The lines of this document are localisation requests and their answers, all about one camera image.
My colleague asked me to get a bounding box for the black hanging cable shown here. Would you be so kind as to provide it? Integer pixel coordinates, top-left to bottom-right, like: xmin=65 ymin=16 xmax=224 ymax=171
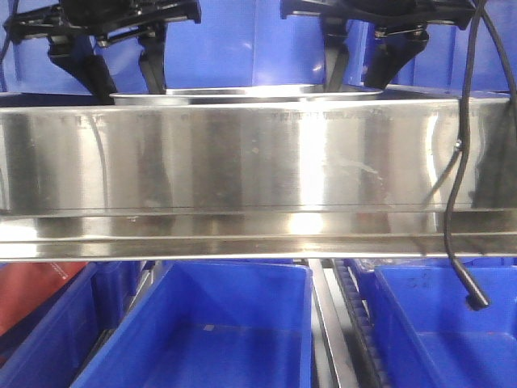
xmin=442 ymin=0 xmax=517 ymax=311

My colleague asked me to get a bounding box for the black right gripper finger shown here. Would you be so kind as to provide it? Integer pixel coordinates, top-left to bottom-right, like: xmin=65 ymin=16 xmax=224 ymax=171
xmin=322 ymin=19 xmax=349 ymax=92
xmin=363 ymin=29 xmax=429 ymax=88

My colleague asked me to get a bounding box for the blue lower centre bin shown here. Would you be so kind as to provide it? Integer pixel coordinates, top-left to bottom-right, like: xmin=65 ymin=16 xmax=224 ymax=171
xmin=74 ymin=261 xmax=312 ymax=387

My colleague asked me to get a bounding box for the silver steel tray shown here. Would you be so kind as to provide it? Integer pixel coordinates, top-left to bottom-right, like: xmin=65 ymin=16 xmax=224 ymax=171
xmin=111 ymin=84 xmax=382 ymax=106

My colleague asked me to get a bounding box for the blue lower left bin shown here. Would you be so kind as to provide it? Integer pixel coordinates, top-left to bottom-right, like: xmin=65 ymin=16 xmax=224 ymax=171
xmin=1 ymin=261 xmax=142 ymax=387

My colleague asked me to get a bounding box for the blue upper right crate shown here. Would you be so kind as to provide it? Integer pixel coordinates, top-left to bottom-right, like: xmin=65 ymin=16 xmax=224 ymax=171
xmin=390 ymin=23 xmax=508 ymax=92

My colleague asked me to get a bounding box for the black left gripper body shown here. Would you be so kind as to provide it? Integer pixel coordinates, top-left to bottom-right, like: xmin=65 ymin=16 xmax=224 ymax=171
xmin=3 ymin=1 xmax=201 ymax=48

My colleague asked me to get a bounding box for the stainless steel shelf rail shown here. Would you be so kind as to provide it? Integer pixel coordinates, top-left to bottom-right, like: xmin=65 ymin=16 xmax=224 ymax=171
xmin=0 ymin=92 xmax=517 ymax=262

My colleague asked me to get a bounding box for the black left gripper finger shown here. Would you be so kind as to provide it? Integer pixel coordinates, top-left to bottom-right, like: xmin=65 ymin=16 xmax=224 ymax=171
xmin=48 ymin=35 xmax=117 ymax=105
xmin=137 ymin=23 xmax=167 ymax=95

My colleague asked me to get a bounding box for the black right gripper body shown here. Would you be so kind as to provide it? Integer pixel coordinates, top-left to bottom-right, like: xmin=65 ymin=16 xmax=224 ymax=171
xmin=280 ymin=1 xmax=474 ymax=38

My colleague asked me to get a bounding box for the metal roller track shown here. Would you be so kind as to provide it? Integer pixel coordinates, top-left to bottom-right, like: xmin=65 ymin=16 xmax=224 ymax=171
xmin=305 ymin=259 xmax=390 ymax=387

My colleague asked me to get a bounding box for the red object in bin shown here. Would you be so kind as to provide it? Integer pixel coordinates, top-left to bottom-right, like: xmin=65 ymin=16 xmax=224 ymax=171
xmin=1 ymin=262 xmax=87 ymax=335

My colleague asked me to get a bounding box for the blue lower right bin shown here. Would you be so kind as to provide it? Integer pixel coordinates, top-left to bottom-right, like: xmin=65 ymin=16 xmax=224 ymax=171
xmin=347 ymin=258 xmax=516 ymax=387

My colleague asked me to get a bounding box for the blue bin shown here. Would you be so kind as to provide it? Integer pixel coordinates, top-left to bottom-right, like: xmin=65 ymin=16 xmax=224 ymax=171
xmin=74 ymin=261 xmax=312 ymax=387
xmin=1 ymin=261 xmax=142 ymax=387
xmin=347 ymin=258 xmax=516 ymax=387

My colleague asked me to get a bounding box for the large blue upper crate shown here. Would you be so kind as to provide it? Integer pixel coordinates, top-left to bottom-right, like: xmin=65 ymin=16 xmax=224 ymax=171
xmin=1 ymin=1 xmax=326 ymax=95

